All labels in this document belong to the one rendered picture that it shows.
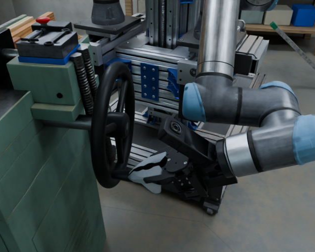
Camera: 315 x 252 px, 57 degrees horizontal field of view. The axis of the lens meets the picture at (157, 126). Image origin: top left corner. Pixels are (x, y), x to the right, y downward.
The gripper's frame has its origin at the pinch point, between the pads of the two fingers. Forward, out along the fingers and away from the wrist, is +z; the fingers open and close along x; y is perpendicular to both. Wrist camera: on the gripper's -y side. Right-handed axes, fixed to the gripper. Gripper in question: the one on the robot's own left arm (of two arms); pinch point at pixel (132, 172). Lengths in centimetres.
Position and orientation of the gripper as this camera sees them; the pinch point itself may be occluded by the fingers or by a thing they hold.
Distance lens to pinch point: 61.1
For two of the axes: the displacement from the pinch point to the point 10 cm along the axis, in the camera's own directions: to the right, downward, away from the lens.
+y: 4.7, 7.4, 4.8
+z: -8.7, 2.7, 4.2
